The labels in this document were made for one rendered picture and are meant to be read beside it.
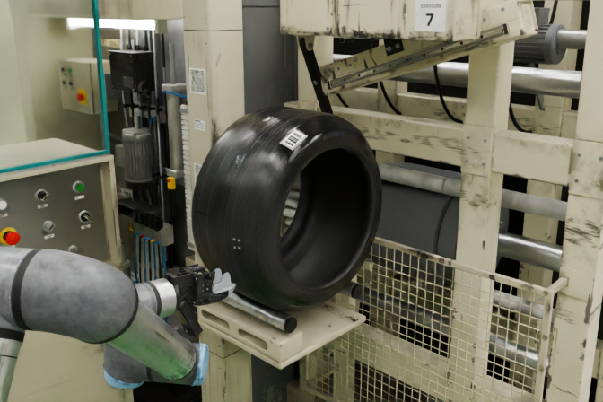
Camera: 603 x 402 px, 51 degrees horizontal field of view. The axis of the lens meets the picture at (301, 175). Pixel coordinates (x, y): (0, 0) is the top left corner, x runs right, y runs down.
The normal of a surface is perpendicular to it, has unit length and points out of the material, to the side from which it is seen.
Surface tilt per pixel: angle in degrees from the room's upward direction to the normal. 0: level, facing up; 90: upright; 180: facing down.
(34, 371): 90
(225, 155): 49
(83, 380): 91
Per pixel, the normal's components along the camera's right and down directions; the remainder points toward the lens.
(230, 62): 0.73, 0.18
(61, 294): 0.41, -0.13
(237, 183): -0.61, -0.29
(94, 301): 0.65, 0.00
